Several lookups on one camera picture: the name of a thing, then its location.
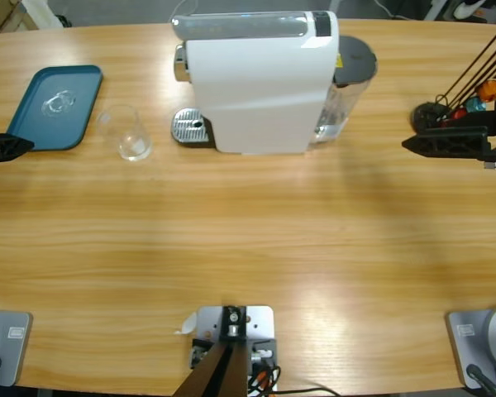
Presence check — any clear drinking glass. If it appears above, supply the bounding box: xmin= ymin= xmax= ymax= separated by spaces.
xmin=95 ymin=104 xmax=154 ymax=162

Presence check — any orange and black cable bundle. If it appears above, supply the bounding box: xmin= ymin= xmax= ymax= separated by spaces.
xmin=246 ymin=363 xmax=283 ymax=394

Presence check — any clear water tank black lid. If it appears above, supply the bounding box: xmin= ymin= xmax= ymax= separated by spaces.
xmin=309 ymin=35 xmax=379 ymax=145

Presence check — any orange coffee capsule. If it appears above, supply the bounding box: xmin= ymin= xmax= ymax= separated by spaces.
xmin=478 ymin=79 xmax=496 ymax=103

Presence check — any teal plastic tray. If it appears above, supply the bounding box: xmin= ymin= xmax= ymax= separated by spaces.
xmin=6 ymin=65 xmax=104 ymax=152

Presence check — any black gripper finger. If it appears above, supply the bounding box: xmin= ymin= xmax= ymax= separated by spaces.
xmin=417 ymin=126 xmax=489 ymax=138
xmin=0 ymin=132 xmax=35 ymax=144
xmin=0 ymin=141 xmax=36 ymax=165
xmin=401 ymin=136 xmax=496 ymax=170

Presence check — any thin white cable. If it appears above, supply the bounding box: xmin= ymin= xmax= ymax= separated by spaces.
xmin=167 ymin=0 xmax=199 ymax=22

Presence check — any white capsule coffee machine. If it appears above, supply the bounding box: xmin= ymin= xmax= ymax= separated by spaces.
xmin=171 ymin=10 xmax=341 ymax=156

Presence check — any white paper tag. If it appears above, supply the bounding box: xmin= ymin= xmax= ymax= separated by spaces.
xmin=173 ymin=312 xmax=198 ymax=336

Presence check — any black capsule stand with rods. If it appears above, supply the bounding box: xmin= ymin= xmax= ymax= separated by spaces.
xmin=411 ymin=26 xmax=496 ymax=134

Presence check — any black cable at table edge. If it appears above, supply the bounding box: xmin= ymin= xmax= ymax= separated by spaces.
xmin=279 ymin=386 xmax=340 ymax=397

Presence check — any white background equipment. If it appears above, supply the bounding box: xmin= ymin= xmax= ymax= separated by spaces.
xmin=421 ymin=0 xmax=496 ymax=24

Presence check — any white block with dark post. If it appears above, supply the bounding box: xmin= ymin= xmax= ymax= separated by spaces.
xmin=177 ymin=304 xmax=280 ymax=397

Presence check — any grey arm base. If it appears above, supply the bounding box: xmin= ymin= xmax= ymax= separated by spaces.
xmin=445 ymin=304 xmax=496 ymax=390
xmin=0 ymin=309 xmax=34 ymax=388

